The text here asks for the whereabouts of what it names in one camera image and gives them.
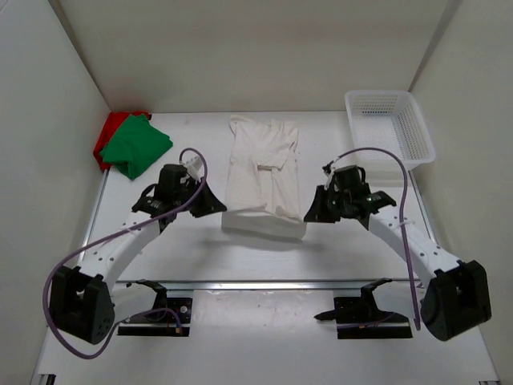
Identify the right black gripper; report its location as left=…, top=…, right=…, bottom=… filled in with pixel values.
left=305, top=185, right=352, bottom=225

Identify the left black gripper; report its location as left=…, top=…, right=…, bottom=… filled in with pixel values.
left=174, top=176, right=227, bottom=218

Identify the white t-shirt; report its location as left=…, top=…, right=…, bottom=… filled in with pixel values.
left=221, top=115, right=306, bottom=240

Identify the green t-shirt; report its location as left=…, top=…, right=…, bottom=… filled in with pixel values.
left=99, top=114, right=173, bottom=180

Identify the red t-shirt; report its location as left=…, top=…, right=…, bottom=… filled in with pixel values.
left=93, top=111, right=152, bottom=172

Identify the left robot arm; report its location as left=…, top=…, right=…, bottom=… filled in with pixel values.
left=43, top=180, right=227, bottom=349

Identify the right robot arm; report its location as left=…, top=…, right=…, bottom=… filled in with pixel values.
left=305, top=185, right=491, bottom=341

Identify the white plastic basket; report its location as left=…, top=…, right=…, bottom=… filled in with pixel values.
left=345, top=90, right=436, bottom=171

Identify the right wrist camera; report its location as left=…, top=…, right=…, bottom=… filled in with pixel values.
left=332, top=165, right=368, bottom=192

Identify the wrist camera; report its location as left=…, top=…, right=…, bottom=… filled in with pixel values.
left=154, top=164, right=200, bottom=202
left=332, top=165, right=368, bottom=192

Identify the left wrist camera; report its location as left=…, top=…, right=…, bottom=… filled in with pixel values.
left=154, top=164, right=200, bottom=202

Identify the aluminium rail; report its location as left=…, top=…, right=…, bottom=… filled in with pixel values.
left=161, top=280, right=369, bottom=292

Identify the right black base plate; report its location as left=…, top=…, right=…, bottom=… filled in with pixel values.
left=313, top=278, right=413, bottom=340

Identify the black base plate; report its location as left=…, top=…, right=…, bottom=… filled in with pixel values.
left=117, top=280, right=193, bottom=337
left=313, top=278, right=413, bottom=340

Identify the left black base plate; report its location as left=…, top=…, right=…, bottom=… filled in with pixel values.
left=117, top=280, right=193, bottom=337

